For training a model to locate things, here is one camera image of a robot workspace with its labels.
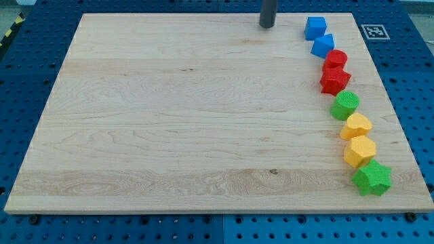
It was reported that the red star block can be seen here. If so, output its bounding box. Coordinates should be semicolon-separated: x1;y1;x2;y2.
320;67;351;96

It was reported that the yellow black hazard tape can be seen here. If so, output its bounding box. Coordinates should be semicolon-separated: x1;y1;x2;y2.
1;12;26;48

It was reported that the red cylinder block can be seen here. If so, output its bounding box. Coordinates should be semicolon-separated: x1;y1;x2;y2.
322;49;348;70

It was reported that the green cylinder block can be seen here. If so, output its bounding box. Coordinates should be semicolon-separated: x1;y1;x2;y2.
330;90;359;121

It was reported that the light wooden board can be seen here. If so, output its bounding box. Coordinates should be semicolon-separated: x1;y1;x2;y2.
5;13;433;215

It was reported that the blue triangular prism block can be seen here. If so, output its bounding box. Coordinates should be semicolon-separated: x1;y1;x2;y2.
311;34;334;58

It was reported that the black bolt front right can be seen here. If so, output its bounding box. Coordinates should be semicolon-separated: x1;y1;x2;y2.
405;212;418;223

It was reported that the yellow hexagon block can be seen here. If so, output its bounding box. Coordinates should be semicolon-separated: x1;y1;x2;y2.
343;136;376;168

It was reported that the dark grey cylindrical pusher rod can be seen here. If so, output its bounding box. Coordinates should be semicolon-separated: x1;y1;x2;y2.
259;0;278;28

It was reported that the black bolt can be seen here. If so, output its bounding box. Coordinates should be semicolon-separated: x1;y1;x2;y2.
405;212;418;223
28;215;40;225

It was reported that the green star block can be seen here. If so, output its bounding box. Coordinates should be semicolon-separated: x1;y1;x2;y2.
352;159;393;196

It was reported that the black white fiducial marker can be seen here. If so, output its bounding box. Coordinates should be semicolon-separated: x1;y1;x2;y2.
361;24;390;40

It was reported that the blue cube block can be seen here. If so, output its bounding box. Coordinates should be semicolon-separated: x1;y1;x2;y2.
304;16;327;41

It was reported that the yellow heart block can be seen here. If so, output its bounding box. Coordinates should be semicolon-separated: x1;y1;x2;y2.
340;113;373;140

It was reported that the black bolt front left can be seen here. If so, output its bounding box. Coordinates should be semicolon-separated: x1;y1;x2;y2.
28;215;40;225

